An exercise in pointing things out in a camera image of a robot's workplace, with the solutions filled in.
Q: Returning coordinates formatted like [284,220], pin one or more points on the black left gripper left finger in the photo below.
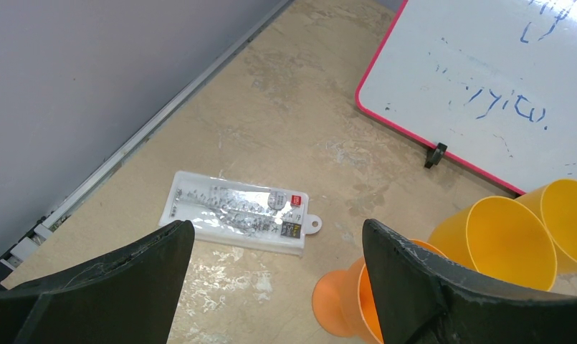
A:
[128,295]

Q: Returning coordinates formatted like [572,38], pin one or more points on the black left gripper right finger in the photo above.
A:
[421,297]

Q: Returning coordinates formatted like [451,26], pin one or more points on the orange wine glass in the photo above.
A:
[344,306]

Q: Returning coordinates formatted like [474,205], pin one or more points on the yellow wine glass front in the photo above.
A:
[501,238]

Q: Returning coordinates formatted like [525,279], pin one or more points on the yellow wine glass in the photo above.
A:
[501,238]
[556,206]

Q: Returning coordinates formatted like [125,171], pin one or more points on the white plastic packaged item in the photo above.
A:
[240,214]

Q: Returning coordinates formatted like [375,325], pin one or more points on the red framed whiteboard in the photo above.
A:
[495,81]

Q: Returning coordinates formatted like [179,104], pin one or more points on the black whiteboard stand foot left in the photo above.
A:
[434,155]

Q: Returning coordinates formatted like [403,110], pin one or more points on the aluminium table edge rail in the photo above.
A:
[45,226]

